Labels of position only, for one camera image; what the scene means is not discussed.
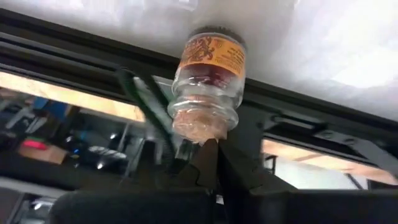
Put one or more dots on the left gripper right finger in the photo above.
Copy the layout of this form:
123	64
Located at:
267	205

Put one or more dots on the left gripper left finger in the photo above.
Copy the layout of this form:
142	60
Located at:
186	205

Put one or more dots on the orange-label glass spice jar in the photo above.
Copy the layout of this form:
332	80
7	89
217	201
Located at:
211	56

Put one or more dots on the brown cardboard box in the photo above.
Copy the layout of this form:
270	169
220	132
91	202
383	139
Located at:
43	155

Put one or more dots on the pink flat object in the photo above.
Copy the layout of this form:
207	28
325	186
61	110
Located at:
34	144

